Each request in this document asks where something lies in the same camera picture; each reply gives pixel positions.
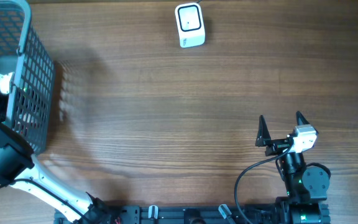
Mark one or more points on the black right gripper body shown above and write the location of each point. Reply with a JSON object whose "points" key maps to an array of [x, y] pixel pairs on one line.
{"points": [[276, 147]]}

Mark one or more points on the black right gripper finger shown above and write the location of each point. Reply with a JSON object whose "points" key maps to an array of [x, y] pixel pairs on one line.
{"points": [[263, 136], [300, 119]]}

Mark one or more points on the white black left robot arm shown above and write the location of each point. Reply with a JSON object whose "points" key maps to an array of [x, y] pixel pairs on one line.
{"points": [[20, 169]]}

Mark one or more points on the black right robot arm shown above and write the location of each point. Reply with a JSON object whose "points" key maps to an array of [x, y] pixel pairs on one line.
{"points": [[306, 184]]}

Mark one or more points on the white barcode scanner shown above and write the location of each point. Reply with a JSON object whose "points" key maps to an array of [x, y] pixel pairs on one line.
{"points": [[190, 25]]}

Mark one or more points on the grey plastic basket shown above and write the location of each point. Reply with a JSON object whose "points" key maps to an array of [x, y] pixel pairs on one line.
{"points": [[27, 75]]}

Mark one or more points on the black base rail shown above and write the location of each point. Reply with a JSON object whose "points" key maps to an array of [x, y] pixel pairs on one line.
{"points": [[258, 213]]}

